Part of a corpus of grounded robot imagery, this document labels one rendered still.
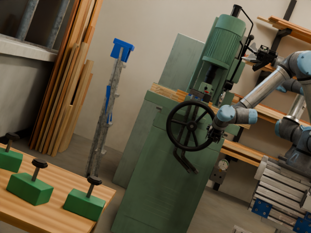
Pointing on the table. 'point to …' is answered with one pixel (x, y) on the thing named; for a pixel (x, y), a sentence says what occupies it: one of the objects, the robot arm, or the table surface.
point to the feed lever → (237, 66)
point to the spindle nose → (211, 74)
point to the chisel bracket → (204, 87)
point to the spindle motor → (224, 41)
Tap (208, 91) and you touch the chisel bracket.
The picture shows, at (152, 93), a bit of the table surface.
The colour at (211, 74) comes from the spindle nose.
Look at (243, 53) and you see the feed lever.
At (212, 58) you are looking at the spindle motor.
